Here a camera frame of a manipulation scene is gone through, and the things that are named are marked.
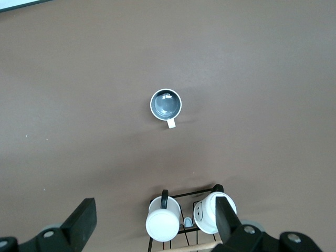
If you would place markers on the white mug with dark interior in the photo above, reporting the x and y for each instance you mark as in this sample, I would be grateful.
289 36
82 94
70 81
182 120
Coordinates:
165 105

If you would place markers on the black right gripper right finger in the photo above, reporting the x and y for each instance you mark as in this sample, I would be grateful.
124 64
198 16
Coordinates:
228 223

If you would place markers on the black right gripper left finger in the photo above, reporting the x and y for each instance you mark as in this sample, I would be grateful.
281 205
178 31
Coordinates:
78 218

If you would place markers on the white mug with face print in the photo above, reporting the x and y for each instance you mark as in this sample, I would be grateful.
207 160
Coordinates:
206 210

